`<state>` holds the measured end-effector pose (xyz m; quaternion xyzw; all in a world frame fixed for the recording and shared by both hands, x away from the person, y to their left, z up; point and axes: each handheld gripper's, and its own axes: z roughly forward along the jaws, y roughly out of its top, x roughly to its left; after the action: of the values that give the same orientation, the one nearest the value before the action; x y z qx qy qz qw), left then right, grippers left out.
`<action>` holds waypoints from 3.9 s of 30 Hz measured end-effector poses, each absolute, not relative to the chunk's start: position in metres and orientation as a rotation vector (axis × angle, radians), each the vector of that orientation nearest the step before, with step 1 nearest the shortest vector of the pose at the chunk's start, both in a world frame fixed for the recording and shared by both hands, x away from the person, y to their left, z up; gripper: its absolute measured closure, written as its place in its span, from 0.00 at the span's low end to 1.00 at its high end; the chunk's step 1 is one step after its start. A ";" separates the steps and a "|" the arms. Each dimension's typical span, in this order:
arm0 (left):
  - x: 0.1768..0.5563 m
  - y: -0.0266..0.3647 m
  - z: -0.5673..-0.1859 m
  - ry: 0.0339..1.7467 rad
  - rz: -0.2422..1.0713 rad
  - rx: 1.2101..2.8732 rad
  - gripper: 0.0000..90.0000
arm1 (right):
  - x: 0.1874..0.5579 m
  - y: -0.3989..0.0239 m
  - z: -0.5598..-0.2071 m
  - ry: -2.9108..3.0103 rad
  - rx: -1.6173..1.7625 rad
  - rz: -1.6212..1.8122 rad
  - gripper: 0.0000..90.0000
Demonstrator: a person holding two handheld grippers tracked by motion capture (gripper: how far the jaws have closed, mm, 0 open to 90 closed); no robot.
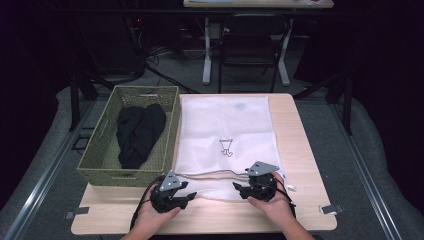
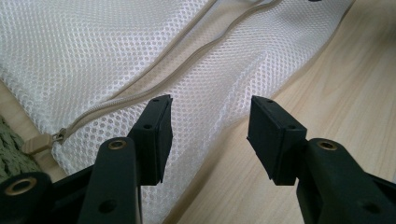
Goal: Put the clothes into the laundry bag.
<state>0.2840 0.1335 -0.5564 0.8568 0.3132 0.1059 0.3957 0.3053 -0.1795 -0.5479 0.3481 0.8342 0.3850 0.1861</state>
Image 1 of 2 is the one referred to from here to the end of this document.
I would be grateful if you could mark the person's left hand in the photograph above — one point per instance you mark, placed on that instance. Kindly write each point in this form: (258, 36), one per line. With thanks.
(150, 218)

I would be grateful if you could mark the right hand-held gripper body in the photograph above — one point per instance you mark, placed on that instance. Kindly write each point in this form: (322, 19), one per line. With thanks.
(261, 185)

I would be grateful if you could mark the black metal stand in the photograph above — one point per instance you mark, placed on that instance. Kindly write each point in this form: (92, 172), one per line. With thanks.
(346, 100)
(75, 100)

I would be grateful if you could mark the black cloth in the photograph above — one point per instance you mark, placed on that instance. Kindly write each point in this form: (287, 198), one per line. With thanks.
(138, 133)

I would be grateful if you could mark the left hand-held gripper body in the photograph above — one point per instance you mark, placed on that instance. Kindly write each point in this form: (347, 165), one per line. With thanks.
(170, 183)

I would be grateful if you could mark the black floor bracket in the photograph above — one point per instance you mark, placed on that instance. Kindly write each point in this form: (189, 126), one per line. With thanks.
(81, 138)

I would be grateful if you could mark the dark equipment with red light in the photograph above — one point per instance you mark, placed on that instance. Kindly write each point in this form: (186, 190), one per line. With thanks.
(113, 43)

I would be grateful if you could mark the white mesh laundry bag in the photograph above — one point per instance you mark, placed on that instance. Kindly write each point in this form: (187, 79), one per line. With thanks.
(226, 123)

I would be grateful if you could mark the grey table clip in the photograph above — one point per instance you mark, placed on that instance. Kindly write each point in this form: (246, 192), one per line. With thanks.
(330, 209)
(78, 212)

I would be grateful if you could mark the white-legged wooden desk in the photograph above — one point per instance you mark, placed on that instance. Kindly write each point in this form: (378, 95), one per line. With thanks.
(260, 4)

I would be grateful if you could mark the black chair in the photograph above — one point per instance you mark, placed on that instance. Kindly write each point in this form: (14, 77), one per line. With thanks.
(250, 50)

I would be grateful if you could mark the person's right hand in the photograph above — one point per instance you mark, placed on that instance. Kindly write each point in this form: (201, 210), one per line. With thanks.
(278, 210)

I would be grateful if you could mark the metal floor rail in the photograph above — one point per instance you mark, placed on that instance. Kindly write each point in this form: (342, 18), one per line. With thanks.
(43, 180)
(366, 180)

